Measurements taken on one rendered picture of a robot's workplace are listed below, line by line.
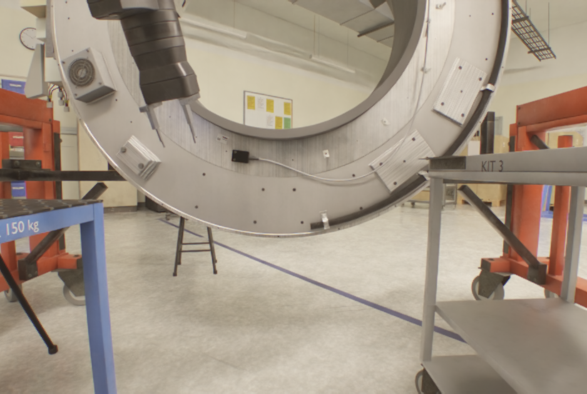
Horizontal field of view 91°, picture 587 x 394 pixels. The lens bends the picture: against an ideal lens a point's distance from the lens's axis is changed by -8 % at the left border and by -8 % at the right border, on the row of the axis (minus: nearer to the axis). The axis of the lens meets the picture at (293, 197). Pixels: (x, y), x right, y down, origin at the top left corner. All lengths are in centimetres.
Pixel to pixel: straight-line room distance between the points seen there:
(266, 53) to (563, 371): 738
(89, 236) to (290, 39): 777
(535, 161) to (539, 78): 937
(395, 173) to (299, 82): 718
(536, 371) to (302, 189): 67
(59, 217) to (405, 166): 83
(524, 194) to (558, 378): 106
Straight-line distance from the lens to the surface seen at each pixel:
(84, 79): 107
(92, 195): 139
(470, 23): 115
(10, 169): 154
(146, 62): 49
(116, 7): 42
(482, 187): 723
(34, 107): 171
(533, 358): 79
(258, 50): 753
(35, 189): 176
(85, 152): 535
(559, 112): 155
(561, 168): 53
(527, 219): 171
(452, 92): 105
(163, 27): 47
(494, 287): 177
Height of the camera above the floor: 65
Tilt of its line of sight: 5 degrees down
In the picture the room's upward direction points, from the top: straight up
